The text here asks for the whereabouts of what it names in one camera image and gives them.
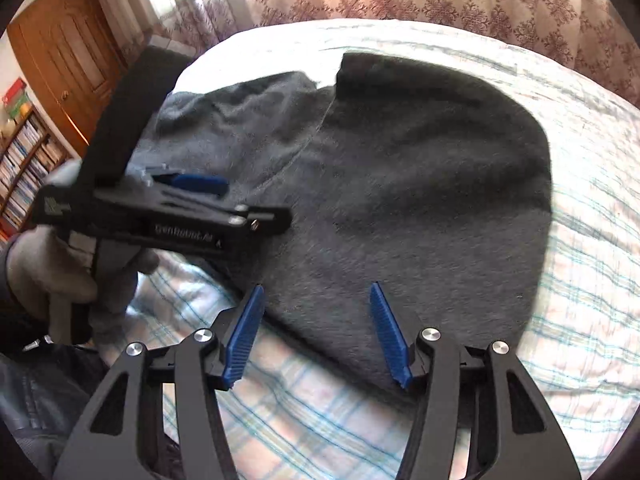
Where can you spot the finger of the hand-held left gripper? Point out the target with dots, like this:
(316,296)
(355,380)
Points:
(197,183)
(267,218)

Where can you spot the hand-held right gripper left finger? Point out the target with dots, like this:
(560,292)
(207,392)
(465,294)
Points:
(245,340)

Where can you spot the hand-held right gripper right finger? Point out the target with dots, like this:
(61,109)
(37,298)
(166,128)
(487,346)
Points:
(390,340)

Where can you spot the dark grey pants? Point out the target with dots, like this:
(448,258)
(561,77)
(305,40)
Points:
(400,185)

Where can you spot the person's left forearm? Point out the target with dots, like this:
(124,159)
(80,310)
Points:
(20,310)

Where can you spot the person's left hand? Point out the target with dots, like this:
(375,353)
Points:
(45,260)

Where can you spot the brown wooden door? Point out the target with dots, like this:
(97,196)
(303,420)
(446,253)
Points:
(65,50)

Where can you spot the striped patterned curtain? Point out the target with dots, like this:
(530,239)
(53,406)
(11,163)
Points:
(200,15)

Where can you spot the red and green box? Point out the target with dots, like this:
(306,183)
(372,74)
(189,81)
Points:
(15,94)

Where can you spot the wooden bookshelf with books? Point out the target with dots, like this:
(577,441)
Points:
(25,165)

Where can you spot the dark grey upright panel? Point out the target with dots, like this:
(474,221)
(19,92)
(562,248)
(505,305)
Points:
(235,0)

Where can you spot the bed with plaid sheet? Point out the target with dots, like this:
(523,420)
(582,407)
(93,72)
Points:
(575,310)

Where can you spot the person's black leather jacket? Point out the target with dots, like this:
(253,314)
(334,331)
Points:
(35,400)

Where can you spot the beige patterned curtain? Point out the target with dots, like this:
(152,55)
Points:
(450,5)

